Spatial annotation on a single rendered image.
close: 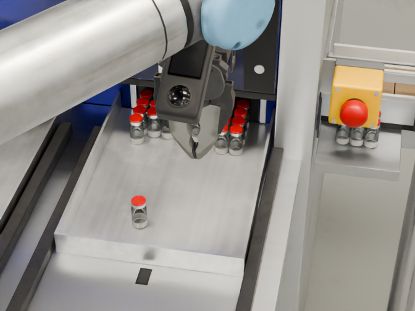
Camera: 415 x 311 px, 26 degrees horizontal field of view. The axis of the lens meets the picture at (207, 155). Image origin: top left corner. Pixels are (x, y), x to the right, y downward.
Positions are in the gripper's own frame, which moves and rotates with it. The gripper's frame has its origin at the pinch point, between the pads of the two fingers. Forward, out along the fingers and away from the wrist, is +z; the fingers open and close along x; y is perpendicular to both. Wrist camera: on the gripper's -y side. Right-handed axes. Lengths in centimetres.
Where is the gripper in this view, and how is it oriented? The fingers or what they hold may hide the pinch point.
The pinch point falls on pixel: (194, 153)
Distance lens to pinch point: 106.1
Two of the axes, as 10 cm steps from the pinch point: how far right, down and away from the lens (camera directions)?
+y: 1.9, -6.2, 7.6
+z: 0.0, 7.7, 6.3
